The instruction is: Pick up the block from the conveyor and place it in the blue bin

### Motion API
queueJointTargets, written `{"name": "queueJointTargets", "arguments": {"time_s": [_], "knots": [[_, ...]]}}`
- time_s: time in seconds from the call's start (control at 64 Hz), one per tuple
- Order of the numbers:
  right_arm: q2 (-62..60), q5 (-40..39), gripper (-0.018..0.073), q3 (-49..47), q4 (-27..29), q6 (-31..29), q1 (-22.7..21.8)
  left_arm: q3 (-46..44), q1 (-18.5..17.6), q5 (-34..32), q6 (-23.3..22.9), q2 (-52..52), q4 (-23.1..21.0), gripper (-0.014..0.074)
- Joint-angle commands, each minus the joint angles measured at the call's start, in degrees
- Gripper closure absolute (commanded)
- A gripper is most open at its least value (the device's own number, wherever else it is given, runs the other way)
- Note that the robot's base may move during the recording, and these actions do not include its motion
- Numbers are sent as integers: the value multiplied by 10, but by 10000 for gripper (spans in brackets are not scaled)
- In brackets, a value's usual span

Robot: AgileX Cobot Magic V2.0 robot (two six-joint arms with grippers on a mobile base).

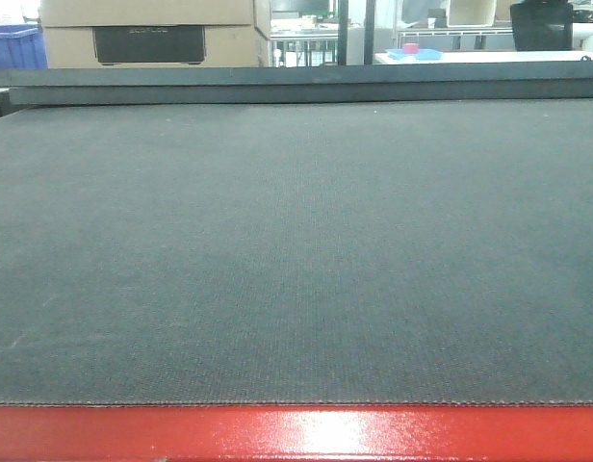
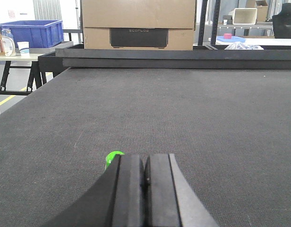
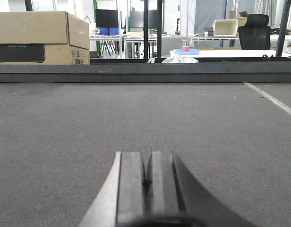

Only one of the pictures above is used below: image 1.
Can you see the dark grey conveyor belt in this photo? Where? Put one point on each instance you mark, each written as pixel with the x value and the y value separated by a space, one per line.
pixel 370 253

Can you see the white background table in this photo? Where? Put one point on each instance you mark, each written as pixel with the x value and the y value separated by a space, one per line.
pixel 488 57

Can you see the pink tape roll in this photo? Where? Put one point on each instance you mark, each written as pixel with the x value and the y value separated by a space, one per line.
pixel 411 48

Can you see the blue tray on white table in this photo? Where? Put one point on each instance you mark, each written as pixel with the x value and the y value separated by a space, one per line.
pixel 420 54

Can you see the large cardboard box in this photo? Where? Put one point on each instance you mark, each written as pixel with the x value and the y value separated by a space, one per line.
pixel 93 34

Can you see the black office chair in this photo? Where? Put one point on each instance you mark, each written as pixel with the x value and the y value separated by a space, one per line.
pixel 542 25

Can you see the blue plastic crate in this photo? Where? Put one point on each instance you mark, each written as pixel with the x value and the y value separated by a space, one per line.
pixel 22 47

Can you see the black vertical post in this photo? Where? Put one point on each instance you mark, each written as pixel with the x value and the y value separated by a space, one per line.
pixel 343 22

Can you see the red conveyor frame edge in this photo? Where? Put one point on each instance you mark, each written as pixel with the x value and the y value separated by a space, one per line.
pixel 296 433

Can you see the dark grey far side rail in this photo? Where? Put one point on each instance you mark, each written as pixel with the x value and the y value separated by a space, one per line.
pixel 299 85

